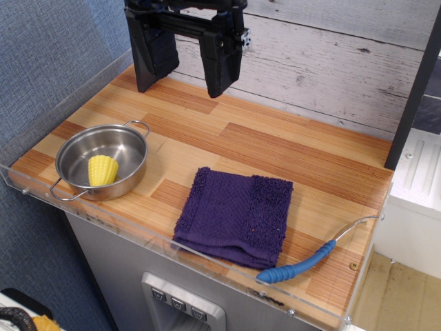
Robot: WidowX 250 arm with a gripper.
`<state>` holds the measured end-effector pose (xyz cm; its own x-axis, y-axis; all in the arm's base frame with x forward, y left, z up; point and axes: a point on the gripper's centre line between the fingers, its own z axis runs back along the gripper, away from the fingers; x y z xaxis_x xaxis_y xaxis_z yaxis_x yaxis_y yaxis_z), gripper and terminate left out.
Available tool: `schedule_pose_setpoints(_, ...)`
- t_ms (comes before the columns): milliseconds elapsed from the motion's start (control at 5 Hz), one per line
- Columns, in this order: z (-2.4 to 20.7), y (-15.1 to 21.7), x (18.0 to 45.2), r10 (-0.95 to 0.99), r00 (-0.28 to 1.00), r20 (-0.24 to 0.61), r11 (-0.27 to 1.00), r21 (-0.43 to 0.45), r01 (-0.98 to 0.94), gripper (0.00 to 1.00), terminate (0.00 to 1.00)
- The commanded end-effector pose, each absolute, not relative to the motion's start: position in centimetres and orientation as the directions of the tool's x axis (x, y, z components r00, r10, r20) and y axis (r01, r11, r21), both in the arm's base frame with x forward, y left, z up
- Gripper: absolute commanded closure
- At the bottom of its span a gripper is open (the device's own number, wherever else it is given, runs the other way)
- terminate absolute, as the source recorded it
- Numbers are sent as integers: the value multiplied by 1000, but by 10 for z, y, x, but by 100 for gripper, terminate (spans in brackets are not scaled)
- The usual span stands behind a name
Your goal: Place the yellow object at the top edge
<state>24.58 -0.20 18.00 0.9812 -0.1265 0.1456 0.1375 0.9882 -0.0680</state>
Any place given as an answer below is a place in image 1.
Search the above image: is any silver dispenser button panel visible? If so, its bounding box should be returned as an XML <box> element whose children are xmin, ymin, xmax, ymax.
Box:
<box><xmin>141</xmin><ymin>272</ymin><xmax>227</xmax><ymax>330</ymax></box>

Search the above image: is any clear acrylic guard rail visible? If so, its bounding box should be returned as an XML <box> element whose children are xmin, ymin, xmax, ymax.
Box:
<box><xmin>2</xmin><ymin>158</ymin><xmax>393</xmax><ymax>330</ymax></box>

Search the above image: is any black braided cable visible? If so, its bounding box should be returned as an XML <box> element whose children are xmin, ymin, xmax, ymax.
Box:
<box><xmin>0</xmin><ymin>306</ymin><xmax>37</xmax><ymax>331</ymax></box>

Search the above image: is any small steel pot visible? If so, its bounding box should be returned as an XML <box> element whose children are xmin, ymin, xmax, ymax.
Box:
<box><xmin>50</xmin><ymin>120</ymin><xmax>151</xmax><ymax>201</ymax></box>

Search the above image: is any blue handled spoon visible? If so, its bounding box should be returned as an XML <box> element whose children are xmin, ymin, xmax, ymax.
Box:
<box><xmin>255</xmin><ymin>215</ymin><xmax>380</xmax><ymax>285</ymax></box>

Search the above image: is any yellow toy corn cob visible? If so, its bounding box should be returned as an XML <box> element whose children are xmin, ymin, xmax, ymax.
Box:
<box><xmin>88</xmin><ymin>155</ymin><xmax>119</xmax><ymax>186</ymax></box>

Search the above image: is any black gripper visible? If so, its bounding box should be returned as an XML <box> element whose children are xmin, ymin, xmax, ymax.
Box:
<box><xmin>125</xmin><ymin>1</ymin><xmax>252</xmax><ymax>98</ymax></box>

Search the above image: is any purple folded towel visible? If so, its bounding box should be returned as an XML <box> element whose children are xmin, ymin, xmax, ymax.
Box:
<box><xmin>173</xmin><ymin>167</ymin><xmax>294</xmax><ymax>269</ymax></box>

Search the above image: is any dark right frame post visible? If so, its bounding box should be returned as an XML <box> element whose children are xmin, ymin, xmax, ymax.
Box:
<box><xmin>384</xmin><ymin>8</ymin><xmax>440</xmax><ymax>170</ymax></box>

